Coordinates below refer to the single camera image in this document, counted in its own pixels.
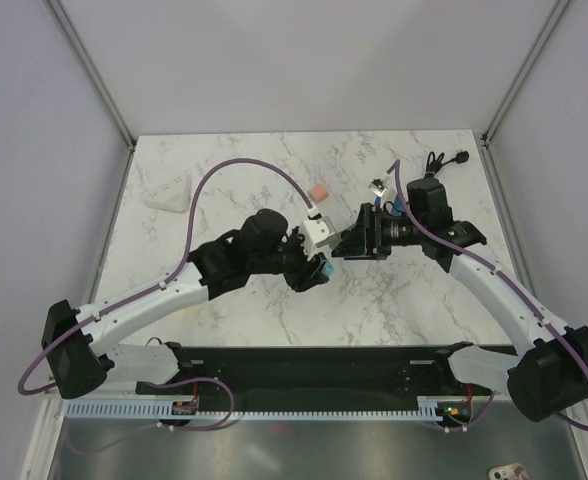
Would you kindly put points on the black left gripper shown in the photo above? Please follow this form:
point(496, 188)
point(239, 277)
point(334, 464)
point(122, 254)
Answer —
point(303, 279)

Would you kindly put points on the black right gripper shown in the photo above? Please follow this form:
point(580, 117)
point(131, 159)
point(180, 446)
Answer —
point(365, 240)

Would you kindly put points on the teal USB plug adapter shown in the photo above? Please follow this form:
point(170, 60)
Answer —
point(327, 270)

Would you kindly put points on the blue cube socket adapter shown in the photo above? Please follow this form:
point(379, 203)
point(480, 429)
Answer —
point(393, 208)

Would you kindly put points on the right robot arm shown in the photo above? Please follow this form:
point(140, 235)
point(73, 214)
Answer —
point(548, 371)

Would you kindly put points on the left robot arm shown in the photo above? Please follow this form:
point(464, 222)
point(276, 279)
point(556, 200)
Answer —
point(79, 343)

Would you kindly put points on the pink plug adapter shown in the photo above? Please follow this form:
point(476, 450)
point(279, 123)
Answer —
point(318, 193)

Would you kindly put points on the green power strip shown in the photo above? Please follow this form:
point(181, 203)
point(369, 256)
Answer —
point(335, 242)

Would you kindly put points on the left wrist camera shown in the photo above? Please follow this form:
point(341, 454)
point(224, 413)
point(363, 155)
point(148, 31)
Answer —
point(317, 233)

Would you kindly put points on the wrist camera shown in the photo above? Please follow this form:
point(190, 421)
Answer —
point(383, 189)
point(317, 233)

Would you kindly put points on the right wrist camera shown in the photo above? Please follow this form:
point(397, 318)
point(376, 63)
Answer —
point(383, 189)

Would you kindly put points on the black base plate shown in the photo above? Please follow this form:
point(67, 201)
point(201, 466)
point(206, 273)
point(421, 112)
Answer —
point(314, 377)

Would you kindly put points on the aluminium frame rail right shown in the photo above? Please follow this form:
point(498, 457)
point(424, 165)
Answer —
point(543, 38)

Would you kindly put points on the aluminium frame rail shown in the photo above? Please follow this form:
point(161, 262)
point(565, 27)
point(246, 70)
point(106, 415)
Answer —
point(543, 38)
point(72, 37)

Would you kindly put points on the white slotted cable duct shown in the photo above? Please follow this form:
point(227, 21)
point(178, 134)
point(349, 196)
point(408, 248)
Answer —
point(426, 410)

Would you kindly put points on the aluminium frame rail left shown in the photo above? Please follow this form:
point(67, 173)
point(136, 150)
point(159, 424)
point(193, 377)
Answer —
point(72, 37)

